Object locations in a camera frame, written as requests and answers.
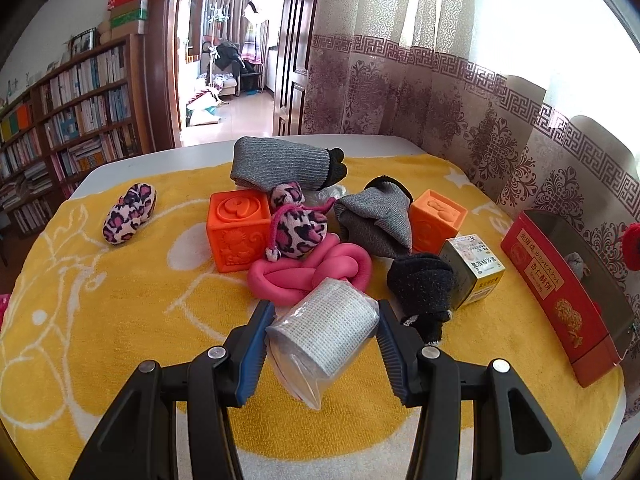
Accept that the green flat box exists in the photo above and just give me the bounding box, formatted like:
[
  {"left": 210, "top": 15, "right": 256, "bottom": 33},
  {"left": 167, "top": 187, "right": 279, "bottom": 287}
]
[{"left": 110, "top": 9, "right": 149, "bottom": 30}]

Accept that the yellow white towel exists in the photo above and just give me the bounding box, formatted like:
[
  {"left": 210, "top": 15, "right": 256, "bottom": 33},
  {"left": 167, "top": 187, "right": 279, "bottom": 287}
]
[{"left": 0, "top": 152, "right": 626, "bottom": 480}]

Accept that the framed picture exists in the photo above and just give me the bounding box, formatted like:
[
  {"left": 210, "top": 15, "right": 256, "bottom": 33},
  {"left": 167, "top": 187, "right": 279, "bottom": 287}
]
[{"left": 67, "top": 27, "right": 98, "bottom": 58}]

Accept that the large orange embossed cube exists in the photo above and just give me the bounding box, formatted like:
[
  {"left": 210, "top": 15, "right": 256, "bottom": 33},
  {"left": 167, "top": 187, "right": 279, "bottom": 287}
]
[{"left": 206, "top": 191, "right": 281, "bottom": 267}]

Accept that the clear plastic wrapper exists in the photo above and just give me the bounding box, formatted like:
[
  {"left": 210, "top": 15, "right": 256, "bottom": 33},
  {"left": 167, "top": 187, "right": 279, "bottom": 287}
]
[{"left": 315, "top": 182, "right": 348, "bottom": 206}]

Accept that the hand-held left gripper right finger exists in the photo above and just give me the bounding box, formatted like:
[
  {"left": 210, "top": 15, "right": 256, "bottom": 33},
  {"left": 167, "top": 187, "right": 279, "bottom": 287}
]
[{"left": 375, "top": 299, "right": 583, "bottom": 480}]

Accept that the pink knotted rope toy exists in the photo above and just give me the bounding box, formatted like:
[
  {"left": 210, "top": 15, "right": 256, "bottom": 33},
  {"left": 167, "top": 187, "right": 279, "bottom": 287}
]
[{"left": 247, "top": 234, "right": 373, "bottom": 306}]

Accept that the patterned sheer curtain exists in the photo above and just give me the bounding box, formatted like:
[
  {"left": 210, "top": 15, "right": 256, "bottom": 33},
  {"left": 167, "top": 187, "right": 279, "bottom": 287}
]
[{"left": 300, "top": 0, "right": 640, "bottom": 271}]

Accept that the white coat rack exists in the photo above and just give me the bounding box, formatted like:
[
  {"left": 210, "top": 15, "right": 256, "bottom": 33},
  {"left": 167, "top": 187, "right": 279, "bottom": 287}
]
[{"left": 207, "top": 2, "right": 231, "bottom": 91}]

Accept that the white bag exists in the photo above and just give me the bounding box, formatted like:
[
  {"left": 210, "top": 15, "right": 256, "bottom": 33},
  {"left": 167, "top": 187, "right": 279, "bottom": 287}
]
[{"left": 186, "top": 87, "right": 223, "bottom": 127}]

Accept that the small grey white bundle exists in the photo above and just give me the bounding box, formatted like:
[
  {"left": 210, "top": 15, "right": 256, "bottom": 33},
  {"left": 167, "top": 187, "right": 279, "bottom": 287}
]
[{"left": 565, "top": 251, "right": 591, "bottom": 278}]

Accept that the distant brown curtain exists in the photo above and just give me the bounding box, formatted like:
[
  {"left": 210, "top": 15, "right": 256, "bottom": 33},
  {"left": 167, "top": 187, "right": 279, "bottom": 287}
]
[{"left": 207, "top": 0, "right": 256, "bottom": 56}]

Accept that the chair with dark clothes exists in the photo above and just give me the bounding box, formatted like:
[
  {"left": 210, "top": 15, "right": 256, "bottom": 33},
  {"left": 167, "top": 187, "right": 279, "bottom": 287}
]
[{"left": 202, "top": 37, "right": 263, "bottom": 96}]

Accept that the plastic-wrapped white bandage roll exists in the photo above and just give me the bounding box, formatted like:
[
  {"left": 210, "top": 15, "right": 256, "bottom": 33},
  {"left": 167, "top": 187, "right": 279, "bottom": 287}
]
[{"left": 265, "top": 276, "right": 380, "bottom": 411}]

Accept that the wooden door frame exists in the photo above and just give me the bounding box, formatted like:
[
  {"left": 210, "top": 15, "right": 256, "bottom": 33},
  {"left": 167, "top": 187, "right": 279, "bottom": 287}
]
[{"left": 145, "top": 0, "right": 201, "bottom": 150}]

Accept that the small gold white carton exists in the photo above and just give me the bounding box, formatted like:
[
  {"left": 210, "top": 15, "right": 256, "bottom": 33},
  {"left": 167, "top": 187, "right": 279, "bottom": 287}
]
[{"left": 439, "top": 234, "right": 506, "bottom": 309}]

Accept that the dark wooden door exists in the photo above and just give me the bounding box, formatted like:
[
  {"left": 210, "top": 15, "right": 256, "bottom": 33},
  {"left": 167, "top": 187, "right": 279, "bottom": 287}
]
[{"left": 272, "top": 0, "right": 326, "bottom": 137}]

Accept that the wooden bookshelf with books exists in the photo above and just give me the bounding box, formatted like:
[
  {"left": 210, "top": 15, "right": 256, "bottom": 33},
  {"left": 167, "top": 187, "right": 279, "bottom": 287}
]
[{"left": 0, "top": 34, "right": 153, "bottom": 241}]

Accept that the grey sock with black cuff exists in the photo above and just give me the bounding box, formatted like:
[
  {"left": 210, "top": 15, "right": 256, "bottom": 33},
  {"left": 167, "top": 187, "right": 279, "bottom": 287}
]
[{"left": 334, "top": 176, "right": 415, "bottom": 257}]

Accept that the small orange embossed cube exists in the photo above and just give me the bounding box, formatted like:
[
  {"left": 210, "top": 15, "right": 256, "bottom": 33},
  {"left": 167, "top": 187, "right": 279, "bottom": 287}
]
[{"left": 409, "top": 189, "right": 468, "bottom": 255}]

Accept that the hanging white garment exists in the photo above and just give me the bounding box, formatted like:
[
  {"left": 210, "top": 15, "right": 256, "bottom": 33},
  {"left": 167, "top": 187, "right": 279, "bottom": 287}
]
[{"left": 243, "top": 0, "right": 271, "bottom": 23}]

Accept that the red knitted item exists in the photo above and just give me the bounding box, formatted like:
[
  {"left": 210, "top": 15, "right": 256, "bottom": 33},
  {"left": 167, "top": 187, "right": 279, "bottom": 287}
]
[{"left": 622, "top": 222, "right": 640, "bottom": 273}]

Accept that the grey sock with black toe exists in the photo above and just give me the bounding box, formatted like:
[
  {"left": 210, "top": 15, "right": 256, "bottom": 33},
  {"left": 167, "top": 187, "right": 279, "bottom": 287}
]
[{"left": 230, "top": 136, "right": 347, "bottom": 193}]

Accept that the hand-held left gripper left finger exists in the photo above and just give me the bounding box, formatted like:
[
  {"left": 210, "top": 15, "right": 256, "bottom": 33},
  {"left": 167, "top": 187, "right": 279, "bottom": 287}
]
[{"left": 67, "top": 300, "right": 278, "bottom": 480}]

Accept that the leopard print plush sock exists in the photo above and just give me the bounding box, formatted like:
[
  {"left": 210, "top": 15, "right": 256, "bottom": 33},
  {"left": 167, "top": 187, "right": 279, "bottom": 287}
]
[
  {"left": 265, "top": 204, "right": 329, "bottom": 262},
  {"left": 102, "top": 183, "right": 157, "bottom": 247}
]

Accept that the black fuzzy sock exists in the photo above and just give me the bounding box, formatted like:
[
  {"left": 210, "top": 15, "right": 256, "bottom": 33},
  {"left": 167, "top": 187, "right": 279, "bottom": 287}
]
[{"left": 387, "top": 254, "right": 456, "bottom": 346}]

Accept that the red rectangular box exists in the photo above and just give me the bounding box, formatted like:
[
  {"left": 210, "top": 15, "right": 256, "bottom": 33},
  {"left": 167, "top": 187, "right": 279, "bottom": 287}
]
[{"left": 501, "top": 209, "right": 640, "bottom": 388}]

